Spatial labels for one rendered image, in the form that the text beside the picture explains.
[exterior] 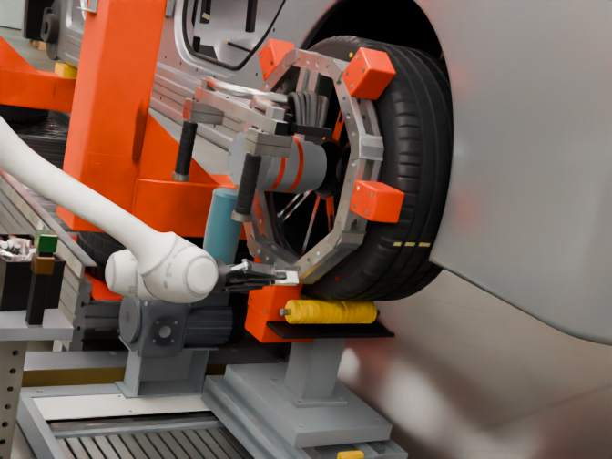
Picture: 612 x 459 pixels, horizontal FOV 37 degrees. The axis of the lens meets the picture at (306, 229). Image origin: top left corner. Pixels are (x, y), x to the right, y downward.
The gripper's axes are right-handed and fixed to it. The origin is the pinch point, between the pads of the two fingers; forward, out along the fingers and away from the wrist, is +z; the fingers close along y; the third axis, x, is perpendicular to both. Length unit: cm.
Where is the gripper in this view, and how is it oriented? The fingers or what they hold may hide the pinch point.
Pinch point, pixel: (283, 278)
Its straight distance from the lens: 207.4
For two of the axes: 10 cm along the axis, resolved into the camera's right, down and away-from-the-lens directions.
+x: -2.1, -8.9, 4.1
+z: 8.4, 0.6, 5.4
